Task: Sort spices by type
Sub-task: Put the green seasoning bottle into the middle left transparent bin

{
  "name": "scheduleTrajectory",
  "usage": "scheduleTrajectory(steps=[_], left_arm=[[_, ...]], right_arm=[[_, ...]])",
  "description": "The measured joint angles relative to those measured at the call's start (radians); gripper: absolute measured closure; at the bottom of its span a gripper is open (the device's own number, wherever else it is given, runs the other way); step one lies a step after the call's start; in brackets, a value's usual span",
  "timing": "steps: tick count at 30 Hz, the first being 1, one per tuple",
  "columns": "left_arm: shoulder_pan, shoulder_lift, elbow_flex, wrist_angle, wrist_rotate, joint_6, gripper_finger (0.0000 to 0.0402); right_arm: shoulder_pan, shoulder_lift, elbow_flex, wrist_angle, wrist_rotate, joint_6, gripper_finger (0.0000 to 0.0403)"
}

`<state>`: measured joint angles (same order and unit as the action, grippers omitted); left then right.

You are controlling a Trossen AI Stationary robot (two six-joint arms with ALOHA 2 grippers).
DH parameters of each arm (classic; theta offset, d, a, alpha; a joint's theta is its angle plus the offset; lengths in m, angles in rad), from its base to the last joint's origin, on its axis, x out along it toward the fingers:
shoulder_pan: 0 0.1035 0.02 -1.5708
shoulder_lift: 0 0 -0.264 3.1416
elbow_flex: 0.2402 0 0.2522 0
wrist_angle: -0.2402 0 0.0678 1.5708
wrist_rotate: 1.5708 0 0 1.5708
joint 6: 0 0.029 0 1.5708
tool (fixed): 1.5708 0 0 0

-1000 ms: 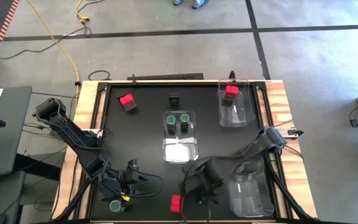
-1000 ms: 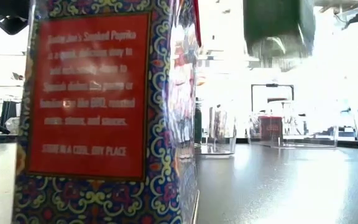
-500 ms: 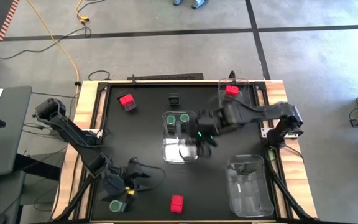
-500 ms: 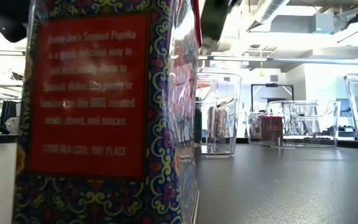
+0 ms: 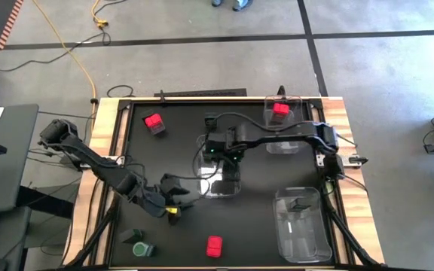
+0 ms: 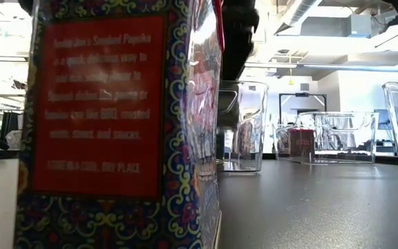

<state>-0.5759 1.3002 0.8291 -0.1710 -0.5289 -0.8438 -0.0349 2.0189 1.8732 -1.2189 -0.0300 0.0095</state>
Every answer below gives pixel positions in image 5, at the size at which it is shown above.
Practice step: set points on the person's foot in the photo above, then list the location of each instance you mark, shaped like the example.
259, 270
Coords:
217, 2
242, 3

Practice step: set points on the black power strip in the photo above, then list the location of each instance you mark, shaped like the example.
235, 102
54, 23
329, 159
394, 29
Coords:
202, 93

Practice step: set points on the clear plastic bin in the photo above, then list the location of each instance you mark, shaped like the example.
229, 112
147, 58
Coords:
283, 145
219, 186
301, 233

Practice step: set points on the red smoked paprika tin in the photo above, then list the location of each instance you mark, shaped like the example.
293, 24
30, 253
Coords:
214, 246
280, 109
153, 121

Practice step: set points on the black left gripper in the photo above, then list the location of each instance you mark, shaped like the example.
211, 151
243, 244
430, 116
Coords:
156, 201

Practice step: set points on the green-lidded oregano jar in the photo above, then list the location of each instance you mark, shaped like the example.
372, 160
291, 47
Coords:
140, 249

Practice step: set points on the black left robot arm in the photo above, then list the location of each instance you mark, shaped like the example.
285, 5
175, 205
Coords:
89, 158

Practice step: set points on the grey desk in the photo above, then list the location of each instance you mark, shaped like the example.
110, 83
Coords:
17, 169

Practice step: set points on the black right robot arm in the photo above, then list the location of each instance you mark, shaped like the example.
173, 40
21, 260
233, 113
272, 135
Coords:
277, 135

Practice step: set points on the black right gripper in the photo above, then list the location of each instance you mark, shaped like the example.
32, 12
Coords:
217, 148

